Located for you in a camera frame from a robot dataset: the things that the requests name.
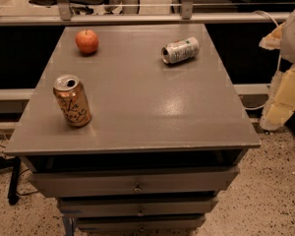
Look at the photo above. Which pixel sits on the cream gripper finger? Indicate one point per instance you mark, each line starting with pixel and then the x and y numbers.
pixel 280 105
pixel 273 39

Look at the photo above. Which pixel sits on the white green 7up can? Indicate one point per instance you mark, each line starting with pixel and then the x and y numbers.
pixel 179 51

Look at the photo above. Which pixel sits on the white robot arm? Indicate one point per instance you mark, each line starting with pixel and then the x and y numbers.
pixel 287 49

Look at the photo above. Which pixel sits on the orange LaCroix can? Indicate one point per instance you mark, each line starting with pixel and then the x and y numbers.
pixel 72 100

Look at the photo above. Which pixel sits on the grey drawer cabinet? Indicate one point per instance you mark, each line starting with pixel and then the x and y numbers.
pixel 145 114

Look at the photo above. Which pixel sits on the red apple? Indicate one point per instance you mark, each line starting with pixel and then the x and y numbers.
pixel 87 41

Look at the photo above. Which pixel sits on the middle drawer front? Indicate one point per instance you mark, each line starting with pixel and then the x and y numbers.
pixel 137 207

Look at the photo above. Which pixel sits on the drawer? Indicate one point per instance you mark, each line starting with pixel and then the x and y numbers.
pixel 131 223
pixel 133 182
pixel 137 207

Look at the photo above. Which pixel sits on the bottom drawer front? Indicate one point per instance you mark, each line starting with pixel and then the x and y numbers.
pixel 131 223

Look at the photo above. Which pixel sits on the top drawer front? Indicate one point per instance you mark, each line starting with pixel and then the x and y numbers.
pixel 133 182

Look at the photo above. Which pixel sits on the grey metal railing frame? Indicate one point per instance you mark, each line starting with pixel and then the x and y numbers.
pixel 68 13

